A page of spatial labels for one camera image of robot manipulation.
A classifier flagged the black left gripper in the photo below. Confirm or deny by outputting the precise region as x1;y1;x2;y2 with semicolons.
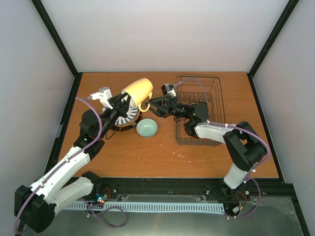
98;90;132;138

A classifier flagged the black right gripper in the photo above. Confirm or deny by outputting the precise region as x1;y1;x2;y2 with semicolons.
144;96;190;119

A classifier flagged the white plate with blue stripes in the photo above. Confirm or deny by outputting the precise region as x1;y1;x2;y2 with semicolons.
101;93;140;127

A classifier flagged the yellow ceramic mug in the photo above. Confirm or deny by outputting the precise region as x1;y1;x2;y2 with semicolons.
121;78;153;112

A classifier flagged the green patterned small bowl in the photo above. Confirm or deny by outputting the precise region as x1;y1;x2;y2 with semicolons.
136;118;158;138

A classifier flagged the dark wire dish rack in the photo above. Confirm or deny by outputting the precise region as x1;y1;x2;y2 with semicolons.
174;75;226;147

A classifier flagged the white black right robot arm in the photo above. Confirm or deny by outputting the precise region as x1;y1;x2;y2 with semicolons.
149;95;271;199

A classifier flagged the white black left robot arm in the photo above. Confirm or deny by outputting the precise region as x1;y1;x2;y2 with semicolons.
14;92;131;233

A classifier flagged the dark striped bottom plate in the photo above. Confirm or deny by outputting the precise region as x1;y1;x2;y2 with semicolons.
110;112;142;132

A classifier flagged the small green-lit circuit board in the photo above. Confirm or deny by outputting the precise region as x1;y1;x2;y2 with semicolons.
97;193;111;204

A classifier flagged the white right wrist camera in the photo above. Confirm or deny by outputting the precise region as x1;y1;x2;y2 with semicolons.
161;83;176;98

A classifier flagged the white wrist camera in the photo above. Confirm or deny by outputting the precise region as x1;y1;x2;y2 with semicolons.
161;83;176;98
89;87;113;109

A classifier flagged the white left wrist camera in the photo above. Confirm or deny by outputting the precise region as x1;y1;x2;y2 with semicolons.
89;87;113;109

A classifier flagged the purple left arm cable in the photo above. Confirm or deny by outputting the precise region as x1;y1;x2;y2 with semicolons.
13;96;127;234

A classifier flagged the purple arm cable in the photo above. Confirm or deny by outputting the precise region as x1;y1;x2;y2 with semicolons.
13;96;127;234
172;77;271;220

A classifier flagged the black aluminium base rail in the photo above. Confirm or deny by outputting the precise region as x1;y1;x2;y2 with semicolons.
31;177;293;205

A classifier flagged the light blue slotted cable duct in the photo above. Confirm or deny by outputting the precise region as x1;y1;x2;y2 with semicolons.
66;201;225;213

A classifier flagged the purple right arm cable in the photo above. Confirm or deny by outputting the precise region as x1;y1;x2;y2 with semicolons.
172;77;271;220

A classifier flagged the black left frame post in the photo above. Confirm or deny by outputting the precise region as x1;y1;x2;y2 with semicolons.
31;0;79;77

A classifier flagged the black frame post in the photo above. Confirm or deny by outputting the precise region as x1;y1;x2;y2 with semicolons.
248;0;300;77
31;0;79;77

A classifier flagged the black right frame post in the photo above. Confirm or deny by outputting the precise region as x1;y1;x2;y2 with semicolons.
248;0;300;77

